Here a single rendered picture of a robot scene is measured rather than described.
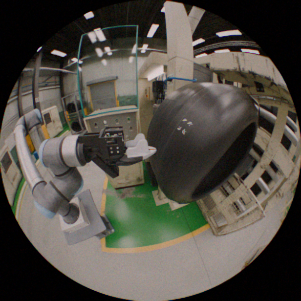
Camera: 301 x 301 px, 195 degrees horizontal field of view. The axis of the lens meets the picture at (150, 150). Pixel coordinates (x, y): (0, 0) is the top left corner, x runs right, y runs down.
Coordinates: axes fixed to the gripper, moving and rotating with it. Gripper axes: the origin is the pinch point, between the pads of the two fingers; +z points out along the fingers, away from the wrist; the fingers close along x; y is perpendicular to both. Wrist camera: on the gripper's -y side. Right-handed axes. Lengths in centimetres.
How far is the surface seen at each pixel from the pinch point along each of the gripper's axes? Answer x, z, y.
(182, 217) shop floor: -10, 60, -118
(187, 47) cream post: 28, 24, 54
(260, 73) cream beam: -10, 43, 47
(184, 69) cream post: 28, 24, 37
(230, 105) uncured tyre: -10.1, 12.1, 18.4
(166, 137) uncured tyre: -2.7, 2.2, 6.5
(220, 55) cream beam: 17, 42, 56
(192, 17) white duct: 42, 38, 120
